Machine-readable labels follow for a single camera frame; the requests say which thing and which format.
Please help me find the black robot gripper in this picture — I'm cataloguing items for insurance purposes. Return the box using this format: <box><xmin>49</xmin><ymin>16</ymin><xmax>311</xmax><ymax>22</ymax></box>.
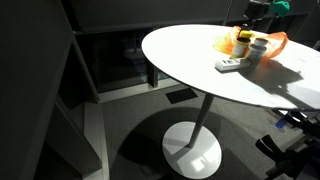
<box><xmin>244</xmin><ymin>0</ymin><xmax>270</xmax><ymax>21</ymax></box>

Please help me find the orange plastic bag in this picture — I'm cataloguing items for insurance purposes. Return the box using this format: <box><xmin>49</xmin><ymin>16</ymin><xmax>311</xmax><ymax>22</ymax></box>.
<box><xmin>213</xmin><ymin>26</ymin><xmax>289</xmax><ymax>61</ymax></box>

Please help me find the white rectangular box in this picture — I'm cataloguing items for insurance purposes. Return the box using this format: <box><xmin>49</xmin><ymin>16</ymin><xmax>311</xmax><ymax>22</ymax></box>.
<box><xmin>215</xmin><ymin>58</ymin><xmax>250</xmax><ymax>71</ymax></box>

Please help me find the brown bottle yellow cap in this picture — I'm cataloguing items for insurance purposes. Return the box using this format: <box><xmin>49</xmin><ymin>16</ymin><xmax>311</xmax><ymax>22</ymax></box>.
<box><xmin>230</xmin><ymin>30</ymin><xmax>253</xmax><ymax>59</ymax></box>

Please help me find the white pill bottle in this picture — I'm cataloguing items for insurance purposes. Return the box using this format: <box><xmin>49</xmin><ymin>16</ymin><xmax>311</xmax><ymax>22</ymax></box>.
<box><xmin>246</xmin><ymin>38</ymin><xmax>268</xmax><ymax>64</ymax></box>

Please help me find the black chair base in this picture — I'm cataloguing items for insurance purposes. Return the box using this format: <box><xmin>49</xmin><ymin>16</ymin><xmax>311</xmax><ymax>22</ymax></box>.
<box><xmin>255</xmin><ymin>111</ymin><xmax>320</xmax><ymax>180</ymax></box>

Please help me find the dark shelving unit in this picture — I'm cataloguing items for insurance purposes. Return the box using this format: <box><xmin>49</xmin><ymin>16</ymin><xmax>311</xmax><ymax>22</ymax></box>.
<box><xmin>0</xmin><ymin>0</ymin><xmax>234</xmax><ymax>180</ymax></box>

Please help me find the white round pedestal table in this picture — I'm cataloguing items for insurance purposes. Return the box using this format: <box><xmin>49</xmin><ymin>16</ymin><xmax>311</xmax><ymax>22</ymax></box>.
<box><xmin>142</xmin><ymin>25</ymin><xmax>320</xmax><ymax>179</ymax></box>

